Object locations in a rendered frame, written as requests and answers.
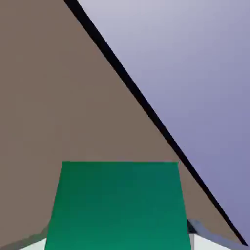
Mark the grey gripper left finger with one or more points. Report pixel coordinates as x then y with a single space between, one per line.
34 243

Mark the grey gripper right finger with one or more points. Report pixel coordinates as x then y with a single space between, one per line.
203 239

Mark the small green cube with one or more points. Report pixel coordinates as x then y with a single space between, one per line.
119 207

